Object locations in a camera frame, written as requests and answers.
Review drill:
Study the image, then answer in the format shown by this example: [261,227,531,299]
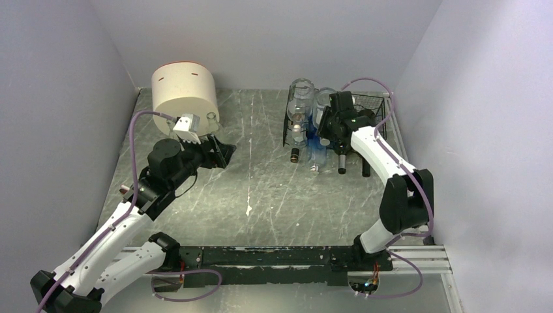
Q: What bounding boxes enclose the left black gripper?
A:
[169,132,236,189]

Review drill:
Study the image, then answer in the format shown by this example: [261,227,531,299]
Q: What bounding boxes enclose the dark green wine bottle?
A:
[334,143,350,175]

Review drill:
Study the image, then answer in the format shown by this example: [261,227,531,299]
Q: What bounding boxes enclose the olive wine bottle white label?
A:
[358,109,376,177]

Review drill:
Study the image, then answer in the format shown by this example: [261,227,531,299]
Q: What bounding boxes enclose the clear bottle silver cap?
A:
[312,87,336,129]

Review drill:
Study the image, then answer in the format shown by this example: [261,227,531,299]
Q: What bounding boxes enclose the clear bottle white cap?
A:
[287,78,315,142]

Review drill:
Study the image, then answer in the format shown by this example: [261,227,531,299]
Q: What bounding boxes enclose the clear bottle black gold label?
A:
[290,128,305,163]

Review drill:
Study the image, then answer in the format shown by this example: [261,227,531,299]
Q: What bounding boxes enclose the clear open-neck glass bottle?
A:
[206,112,222,135]

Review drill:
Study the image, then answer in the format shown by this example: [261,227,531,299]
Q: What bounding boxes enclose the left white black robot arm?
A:
[31,134,236,312]

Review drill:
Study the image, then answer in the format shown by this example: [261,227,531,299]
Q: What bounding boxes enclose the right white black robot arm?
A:
[317,91,434,270]

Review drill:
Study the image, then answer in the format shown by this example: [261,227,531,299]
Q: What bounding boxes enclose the cream cylindrical container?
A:
[151,61,220,136]

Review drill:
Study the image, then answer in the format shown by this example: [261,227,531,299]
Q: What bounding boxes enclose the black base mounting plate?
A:
[158,246,393,288]

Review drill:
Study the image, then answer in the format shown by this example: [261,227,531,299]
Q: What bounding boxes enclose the black wire wine rack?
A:
[282,79,386,154]

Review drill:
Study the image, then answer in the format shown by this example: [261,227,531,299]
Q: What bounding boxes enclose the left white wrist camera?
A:
[172,113,201,144]

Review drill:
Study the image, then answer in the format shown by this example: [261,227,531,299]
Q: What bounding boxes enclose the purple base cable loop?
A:
[149,269,222,303]

